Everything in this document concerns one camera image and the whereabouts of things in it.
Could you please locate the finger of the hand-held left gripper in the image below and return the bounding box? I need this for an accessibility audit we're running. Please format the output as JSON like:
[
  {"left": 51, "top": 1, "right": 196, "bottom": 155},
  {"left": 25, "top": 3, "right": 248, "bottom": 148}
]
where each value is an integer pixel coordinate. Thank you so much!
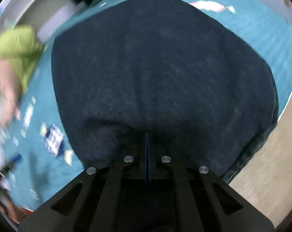
[{"left": 4, "top": 153, "right": 24, "bottom": 173}]

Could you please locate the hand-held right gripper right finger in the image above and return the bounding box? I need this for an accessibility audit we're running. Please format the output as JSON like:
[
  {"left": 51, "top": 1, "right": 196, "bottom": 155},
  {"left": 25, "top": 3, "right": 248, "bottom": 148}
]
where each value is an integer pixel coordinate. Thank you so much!
[{"left": 148, "top": 133, "right": 275, "bottom": 232}]

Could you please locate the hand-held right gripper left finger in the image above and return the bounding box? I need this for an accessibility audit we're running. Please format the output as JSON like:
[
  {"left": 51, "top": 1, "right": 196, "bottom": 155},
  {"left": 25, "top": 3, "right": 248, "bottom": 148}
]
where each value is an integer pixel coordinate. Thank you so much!
[{"left": 18, "top": 133, "right": 149, "bottom": 232}]

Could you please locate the dark denim jacket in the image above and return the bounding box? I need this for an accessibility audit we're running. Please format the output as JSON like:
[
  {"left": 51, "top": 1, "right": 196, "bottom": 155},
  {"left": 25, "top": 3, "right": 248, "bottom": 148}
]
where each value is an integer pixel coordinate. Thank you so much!
[{"left": 51, "top": 0, "right": 279, "bottom": 184}]

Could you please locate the pink quilt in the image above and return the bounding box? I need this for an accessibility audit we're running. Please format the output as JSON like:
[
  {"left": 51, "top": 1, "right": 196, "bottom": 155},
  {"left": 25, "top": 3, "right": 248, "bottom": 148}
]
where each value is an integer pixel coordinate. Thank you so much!
[{"left": 0, "top": 60, "right": 22, "bottom": 129}]

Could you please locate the green quilt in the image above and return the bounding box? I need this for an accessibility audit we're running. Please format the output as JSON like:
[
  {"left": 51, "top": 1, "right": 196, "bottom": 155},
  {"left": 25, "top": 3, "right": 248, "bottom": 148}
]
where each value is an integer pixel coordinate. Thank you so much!
[{"left": 0, "top": 25, "right": 44, "bottom": 93}]

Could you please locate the teal candy print bed sheet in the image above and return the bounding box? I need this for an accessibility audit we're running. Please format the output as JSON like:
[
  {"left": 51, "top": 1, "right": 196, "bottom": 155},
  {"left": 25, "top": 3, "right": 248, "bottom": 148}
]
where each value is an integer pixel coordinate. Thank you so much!
[{"left": 0, "top": 0, "right": 292, "bottom": 211}]

